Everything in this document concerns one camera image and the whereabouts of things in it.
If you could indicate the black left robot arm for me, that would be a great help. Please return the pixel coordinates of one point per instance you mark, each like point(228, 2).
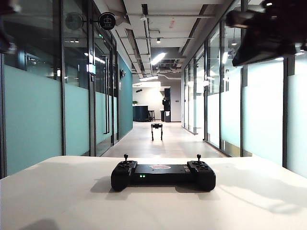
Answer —
point(6, 24)

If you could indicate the black gamepad remote control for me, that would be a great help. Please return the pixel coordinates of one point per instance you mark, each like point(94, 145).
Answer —
point(163, 176)

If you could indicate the dark bar counter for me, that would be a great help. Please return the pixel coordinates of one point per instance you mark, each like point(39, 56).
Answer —
point(140, 113)

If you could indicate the small white door sign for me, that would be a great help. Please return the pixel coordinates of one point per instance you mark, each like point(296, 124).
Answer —
point(206, 83)

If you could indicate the red paper ceiling tag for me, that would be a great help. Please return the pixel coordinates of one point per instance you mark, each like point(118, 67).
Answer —
point(172, 23)

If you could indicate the green potted plant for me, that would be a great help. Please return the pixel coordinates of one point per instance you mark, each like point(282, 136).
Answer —
point(135, 103)

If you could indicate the dark wooden bar stool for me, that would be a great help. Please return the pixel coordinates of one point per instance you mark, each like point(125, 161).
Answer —
point(151, 115)

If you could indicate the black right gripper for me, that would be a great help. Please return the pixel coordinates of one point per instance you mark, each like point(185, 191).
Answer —
point(266, 43)

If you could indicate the ceiling track spotlight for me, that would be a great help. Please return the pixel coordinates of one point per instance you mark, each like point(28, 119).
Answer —
point(158, 40)

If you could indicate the lit blue door sign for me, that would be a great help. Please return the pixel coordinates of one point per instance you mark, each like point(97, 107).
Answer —
point(91, 68)

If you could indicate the long linear ceiling light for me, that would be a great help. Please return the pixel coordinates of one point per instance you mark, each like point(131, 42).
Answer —
point(157, 58)

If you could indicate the tall black cabinet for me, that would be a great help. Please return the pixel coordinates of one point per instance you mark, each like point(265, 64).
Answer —
point(167, 92)

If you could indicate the dark wall ornament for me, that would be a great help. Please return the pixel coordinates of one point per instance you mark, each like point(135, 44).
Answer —
point(122, 73)

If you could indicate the round black hanging sign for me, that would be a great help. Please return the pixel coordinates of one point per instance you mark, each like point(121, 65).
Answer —
point(107, 21)

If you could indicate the black quadruped robot dog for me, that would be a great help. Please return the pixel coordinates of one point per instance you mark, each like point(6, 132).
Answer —
point(157, 127)

